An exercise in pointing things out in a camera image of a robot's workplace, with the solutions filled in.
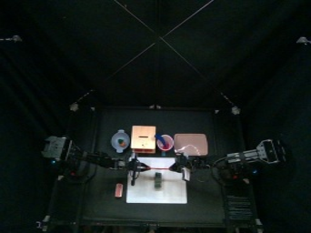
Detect toy sushi roll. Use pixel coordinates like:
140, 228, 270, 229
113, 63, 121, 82
153, 171, 164, 189

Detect red plastic cup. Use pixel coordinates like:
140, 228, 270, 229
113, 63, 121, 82
155, 134, 176, 152

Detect grey bowl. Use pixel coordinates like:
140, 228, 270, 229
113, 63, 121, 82
109, 128, 131, 154

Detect small pink rectangular toy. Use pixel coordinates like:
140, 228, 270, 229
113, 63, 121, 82
115, 182, 124, 199

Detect blue utensil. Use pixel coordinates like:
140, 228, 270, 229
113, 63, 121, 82
155, 134, 171, 148

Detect white cutting board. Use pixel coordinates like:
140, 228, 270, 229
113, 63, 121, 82
125, 157, 188, 205

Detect white text label sticker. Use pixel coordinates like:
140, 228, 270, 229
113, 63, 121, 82
226, 195, 255, 220

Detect thin diagonal cord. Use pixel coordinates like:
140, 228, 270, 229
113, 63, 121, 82
75, 0, 215, 105
113, 0, 240, 111

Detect silver frame clamp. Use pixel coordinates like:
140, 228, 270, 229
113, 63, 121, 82
295, 36, 311, 46
0, 35, 23, 43

